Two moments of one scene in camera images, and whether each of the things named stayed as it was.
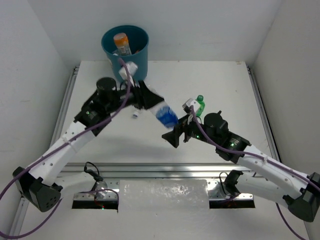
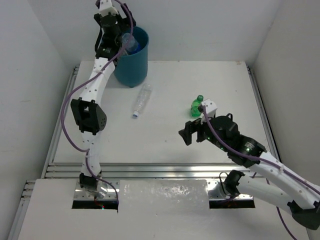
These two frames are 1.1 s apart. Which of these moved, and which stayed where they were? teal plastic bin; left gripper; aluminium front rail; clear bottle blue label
Moved: left gripper; clear bottle blue label
Stayed: teal plastic bin; aluminium front rail
